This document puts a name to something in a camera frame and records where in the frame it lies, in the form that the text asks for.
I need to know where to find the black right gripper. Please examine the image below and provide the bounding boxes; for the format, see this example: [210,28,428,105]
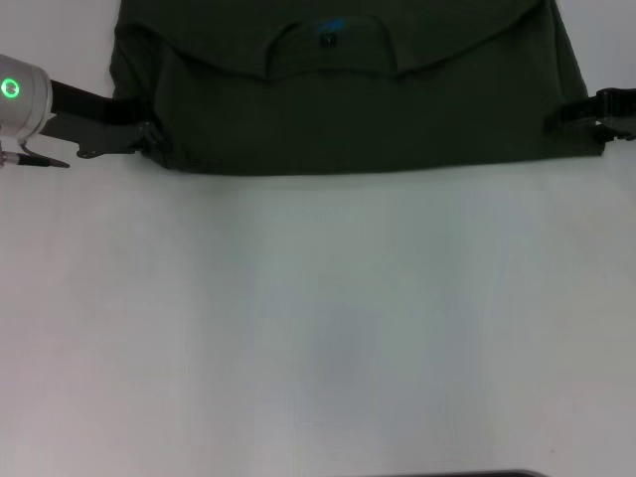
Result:
[544,86,636,146]

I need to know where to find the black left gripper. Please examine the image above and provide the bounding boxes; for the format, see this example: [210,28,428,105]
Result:
[38,78,170,160]

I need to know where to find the dark green FREE t-shirt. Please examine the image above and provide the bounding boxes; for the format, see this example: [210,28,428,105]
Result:
[109,0,611,176]

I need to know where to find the left gripper dark cable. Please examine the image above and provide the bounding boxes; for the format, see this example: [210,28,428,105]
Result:
[0,138,72,170]

